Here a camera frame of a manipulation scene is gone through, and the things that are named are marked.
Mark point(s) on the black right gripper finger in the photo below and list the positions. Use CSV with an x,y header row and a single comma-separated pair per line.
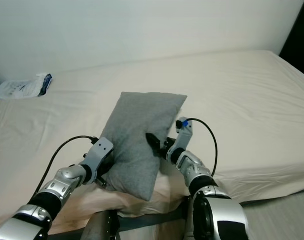
x,y
154,142

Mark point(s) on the grey pillow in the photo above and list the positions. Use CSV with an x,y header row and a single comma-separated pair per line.
x,y
142,125

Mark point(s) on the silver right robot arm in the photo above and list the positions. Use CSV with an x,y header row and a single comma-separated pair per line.
x,y
196,167

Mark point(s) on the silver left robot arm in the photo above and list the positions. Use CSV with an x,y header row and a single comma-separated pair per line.
x,y
67,187

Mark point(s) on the left robot leg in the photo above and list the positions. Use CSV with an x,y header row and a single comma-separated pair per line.
x,y
99,227

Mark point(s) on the bed with beige sheet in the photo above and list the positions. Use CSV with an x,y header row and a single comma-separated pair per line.
x,y
246,100

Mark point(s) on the white blue plastic package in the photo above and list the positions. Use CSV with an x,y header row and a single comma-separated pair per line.
x,y
19,87

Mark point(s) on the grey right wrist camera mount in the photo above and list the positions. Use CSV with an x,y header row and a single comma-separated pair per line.
x,y
184,132

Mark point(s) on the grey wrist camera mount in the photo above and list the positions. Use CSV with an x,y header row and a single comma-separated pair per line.
x,y
184,132
101,150

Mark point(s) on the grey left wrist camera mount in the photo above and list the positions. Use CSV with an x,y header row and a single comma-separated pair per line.
x,y
101,150

